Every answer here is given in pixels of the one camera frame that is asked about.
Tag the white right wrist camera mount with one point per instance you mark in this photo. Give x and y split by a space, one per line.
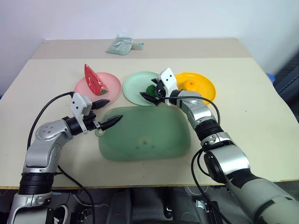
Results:
168 78

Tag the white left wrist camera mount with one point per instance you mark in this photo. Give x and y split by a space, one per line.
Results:
78 102

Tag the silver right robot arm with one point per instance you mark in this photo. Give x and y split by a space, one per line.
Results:
229 161

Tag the pale green pouch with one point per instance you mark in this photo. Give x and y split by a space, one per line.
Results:
119 46

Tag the dark green toy vegetable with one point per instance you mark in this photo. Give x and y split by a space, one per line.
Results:
150 89

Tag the pink plate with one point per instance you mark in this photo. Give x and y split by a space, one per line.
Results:
112 81

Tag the silver metal latch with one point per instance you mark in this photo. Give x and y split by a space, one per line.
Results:
206 204

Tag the red watermelon slice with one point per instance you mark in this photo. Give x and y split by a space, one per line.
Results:
94 81

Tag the translucent green cutting board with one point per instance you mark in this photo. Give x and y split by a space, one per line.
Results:
144 133

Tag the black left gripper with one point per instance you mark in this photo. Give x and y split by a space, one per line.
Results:
90 122

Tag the pale green plate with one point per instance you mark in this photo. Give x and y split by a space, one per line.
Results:
134 86

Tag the yellow plate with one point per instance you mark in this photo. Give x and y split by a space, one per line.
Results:
205 88

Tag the blue round container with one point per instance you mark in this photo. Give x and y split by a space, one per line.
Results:
272 77

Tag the black and white sneaker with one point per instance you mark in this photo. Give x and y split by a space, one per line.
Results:
60 214

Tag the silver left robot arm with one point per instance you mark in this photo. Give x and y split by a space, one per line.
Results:
46 133

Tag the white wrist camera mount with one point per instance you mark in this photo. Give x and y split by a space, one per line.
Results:
78 102
168 78

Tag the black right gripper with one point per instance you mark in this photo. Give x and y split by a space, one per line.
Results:
163 92

